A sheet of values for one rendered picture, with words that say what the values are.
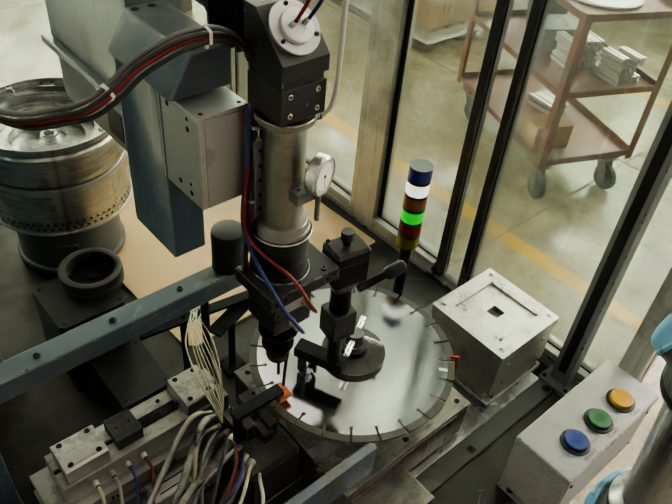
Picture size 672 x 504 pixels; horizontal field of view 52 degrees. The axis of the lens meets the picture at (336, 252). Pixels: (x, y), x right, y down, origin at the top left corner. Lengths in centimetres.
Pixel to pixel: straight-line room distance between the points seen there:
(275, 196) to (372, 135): 85
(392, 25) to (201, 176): 80
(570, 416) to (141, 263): 99
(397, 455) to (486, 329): 32
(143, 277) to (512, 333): 82
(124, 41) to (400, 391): 68
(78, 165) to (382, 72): 67
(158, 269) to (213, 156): 87
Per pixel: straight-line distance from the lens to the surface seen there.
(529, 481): 128
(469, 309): 140
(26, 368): 110
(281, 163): 78
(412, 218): 133
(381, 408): 114
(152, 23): 85
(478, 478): 134
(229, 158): 81
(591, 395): 133
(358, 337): 115
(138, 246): 171
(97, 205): 153
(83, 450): 118
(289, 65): 71
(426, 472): 132
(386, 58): 154
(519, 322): 140
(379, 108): 160
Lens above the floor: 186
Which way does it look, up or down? 41 degrees down
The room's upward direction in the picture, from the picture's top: 6 degrees clockwise
